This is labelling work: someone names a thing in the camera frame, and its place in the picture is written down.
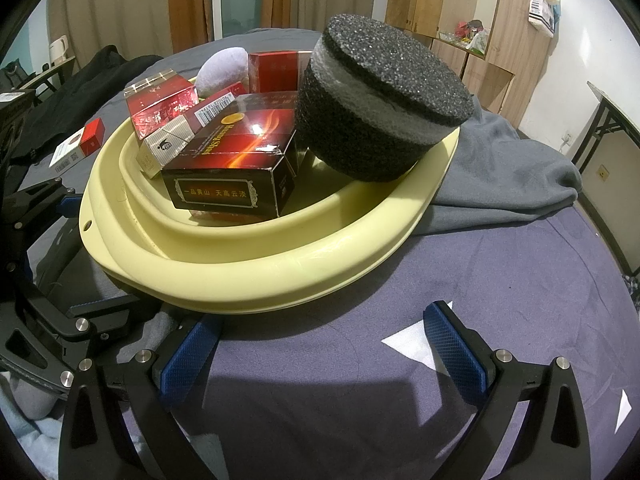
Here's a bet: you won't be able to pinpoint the black cloth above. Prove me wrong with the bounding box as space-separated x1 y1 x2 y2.
0 45 166 161

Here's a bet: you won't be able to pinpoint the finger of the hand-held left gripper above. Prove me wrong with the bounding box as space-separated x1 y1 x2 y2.
47 294 162 357
10 177 83 233

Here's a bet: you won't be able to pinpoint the lilac round plush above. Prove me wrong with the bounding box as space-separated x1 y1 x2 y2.
194 47 250 98

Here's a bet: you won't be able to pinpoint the red box with silver end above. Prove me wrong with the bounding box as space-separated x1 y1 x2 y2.
136 91 237 181

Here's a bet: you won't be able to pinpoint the dark red box black sides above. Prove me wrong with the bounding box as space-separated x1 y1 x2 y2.
161 108 299 221

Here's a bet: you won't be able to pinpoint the grey blanket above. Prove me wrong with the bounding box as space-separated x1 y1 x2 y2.
410 95 583 236

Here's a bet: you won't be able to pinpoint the pale yellow plastic basin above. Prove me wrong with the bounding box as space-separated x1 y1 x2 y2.
79 76 461 316

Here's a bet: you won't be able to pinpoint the beige curtain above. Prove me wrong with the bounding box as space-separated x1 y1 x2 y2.
50 0 381 61

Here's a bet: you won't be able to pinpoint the red carton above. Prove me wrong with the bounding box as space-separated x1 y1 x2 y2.
247 51 312 95

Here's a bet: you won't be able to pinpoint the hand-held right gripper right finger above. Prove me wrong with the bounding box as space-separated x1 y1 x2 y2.
422 301 593 480

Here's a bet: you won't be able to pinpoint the red and white cigarette pack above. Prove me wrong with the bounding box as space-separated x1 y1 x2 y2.
49 118 106 177

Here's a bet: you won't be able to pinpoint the shelf clutter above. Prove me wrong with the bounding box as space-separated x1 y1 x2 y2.
439 20 491 53

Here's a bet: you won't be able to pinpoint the white kettle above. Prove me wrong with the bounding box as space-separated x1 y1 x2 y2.
49 35 71 63

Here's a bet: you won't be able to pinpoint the black foam cylinder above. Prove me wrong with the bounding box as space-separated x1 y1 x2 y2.
294 13 475 183

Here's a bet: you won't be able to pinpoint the black folding table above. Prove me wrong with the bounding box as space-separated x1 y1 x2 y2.
570 81 640 276

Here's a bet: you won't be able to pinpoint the red translucent case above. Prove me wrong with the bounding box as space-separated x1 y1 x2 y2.
123 71 199 141

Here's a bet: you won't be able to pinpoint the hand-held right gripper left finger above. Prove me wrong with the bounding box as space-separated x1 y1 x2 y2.
58 316 224 480

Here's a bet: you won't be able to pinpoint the white hanging bag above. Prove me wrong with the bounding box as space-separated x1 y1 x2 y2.
527 0 563 38

